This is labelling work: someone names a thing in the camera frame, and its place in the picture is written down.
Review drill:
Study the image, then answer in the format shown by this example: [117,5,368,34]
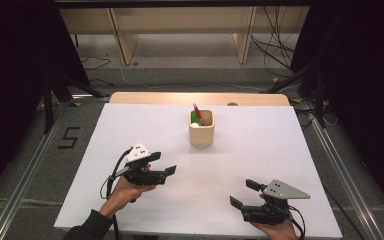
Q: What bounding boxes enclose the black metal stand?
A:
[41,71,106,134]
[259,59,328,129]

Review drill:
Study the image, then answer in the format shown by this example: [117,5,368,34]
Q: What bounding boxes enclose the black curtain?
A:
[0,0,91,204]
[291,0,384,211]

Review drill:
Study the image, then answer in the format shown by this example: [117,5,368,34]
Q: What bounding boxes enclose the bundle of black floor cables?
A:
[250,6,296,79]

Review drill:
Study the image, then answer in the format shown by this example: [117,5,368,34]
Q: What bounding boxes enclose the white table cover board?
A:
[53,102,344,239]

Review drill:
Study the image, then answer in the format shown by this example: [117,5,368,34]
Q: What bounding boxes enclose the thin black floor cable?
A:
[79,55,113,71]

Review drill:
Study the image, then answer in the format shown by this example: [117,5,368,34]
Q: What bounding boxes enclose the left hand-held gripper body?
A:
[123,141,166,187]

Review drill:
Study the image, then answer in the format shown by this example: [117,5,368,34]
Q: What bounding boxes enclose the black metal frame bar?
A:
[53,0,314,8]

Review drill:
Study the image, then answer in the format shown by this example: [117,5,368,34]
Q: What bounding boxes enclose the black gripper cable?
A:
[99,148,133,240]
[286,204,307,240]

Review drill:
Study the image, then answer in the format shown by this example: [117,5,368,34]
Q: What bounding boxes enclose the red ballpoint pen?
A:
[192,102,205,127]

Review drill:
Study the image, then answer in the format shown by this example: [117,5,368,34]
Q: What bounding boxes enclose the person's right hand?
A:
[250,219,298,240]

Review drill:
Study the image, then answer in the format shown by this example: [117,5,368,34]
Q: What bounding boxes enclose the beige square pen holder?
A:
[188,108,216,147]

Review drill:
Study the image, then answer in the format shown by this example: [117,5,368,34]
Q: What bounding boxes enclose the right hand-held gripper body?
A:
[240,179,311,225]

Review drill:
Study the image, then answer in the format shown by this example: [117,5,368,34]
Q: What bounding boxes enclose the person's left hand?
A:
[99,175,158,220]

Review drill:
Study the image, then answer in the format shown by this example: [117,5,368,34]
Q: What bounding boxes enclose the metal floor rail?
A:
[0,99,71,240]
[308,116,384,240]

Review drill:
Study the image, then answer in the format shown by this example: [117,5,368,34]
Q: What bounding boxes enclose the light wooden table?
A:
[109,92,291,107]

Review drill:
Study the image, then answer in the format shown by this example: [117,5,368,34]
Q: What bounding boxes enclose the light wooden bench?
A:
[59,6,311,66]

